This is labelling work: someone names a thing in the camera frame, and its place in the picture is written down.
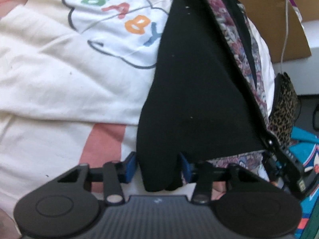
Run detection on leopard print garment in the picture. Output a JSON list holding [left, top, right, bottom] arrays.
[[268, 72, 299, 147]]

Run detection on black folded garment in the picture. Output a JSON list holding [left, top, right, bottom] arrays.
[[273, 73, 283, 112]]

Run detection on brown cardboard sheet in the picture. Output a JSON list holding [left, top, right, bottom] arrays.
[[222, 0, 312, 64]]

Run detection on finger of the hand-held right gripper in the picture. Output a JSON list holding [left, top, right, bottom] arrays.
[[262, 152, 284, 189], [265, 129, 308, 195]]

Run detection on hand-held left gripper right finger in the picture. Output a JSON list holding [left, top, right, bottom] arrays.
[[179, 153, 268, 205]]

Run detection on white purple detergent bag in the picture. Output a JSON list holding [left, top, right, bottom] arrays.
[[287, 0, 303, 23]]

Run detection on cream bear print bed sheet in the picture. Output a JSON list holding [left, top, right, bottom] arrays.
[[0, 0, 275, 229]]

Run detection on white cable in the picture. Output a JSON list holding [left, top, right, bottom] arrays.
[[275, 0, 291, 74]]

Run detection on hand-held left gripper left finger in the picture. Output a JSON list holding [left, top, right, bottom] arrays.
[[53, 152, 137, 205]]

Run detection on black pants with bear-print stripe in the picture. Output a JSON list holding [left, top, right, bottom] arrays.
[[137, 0, 277, 192]]

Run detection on black bag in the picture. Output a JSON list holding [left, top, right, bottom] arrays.
[[298, 95, 319, 130]]

